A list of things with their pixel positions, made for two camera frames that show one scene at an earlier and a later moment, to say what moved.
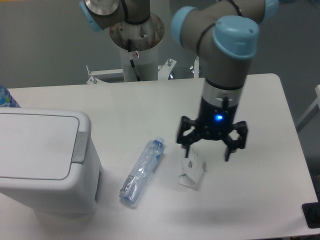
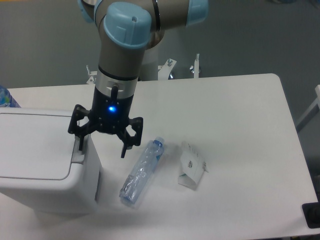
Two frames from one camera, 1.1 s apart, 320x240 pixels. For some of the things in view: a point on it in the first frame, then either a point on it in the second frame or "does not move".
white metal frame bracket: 164,71 does not move
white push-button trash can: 49,163 does not move
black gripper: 215,122 -> 108,114
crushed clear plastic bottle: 141,169 does not move
